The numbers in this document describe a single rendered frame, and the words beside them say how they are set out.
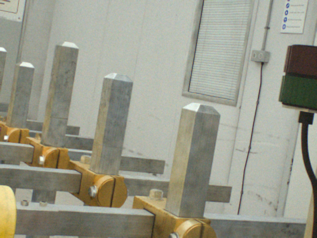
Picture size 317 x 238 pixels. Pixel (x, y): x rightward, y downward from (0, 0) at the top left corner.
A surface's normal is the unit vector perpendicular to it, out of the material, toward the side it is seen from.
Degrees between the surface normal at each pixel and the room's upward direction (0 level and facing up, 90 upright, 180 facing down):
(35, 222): 90
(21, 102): 90
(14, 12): 90
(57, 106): 90
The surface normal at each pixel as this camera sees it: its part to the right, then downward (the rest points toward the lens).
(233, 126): -0.87, -0.12
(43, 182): 0.46, 0.12
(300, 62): -0.75, -0.09
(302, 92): -0.55, -0.04
